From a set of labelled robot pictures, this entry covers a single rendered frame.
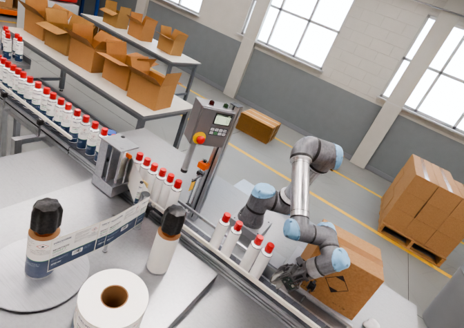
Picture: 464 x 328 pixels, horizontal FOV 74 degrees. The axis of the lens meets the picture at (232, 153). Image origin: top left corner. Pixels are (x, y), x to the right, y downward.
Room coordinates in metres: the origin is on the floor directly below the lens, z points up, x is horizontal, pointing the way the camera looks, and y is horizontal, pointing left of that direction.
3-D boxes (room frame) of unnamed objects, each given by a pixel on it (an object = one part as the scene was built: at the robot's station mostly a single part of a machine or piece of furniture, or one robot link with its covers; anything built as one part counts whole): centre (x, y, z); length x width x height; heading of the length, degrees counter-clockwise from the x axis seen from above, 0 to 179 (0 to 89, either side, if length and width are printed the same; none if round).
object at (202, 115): (1.31, 0.15, 1.38); 0.17 x 0.10 x 0.19; 124
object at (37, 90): (1.64, 1.22, 0.98); 0.05 x 0.05 x 0.20
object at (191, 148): (1.35, 0.19, 1.18); 0.04 x 0.04 x 0.21
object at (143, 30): (5.43, 2.29, 0.97); 0.43 x 0.39 x 0.37; 156
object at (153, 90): (2.82, 0.96, 0.97); 0.51 x 0.42 x 0.37; 164
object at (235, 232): (1.11, -0.15, 0.98); 0.05 x 0.05 x 0.20
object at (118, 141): (1.26, 0.51, 1.14); 0.14 x 0.11 x 0.01; 69
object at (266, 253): (1.05, -0.30, 0.98); 0.05 x 0.05 x 0.20
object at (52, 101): (1.58, 1.08, 0.98); 0.05 x 0.05 x 0.20
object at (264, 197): (1.47, -0.24, 1.04); 0.13 x 0.12 x 0.14; 104
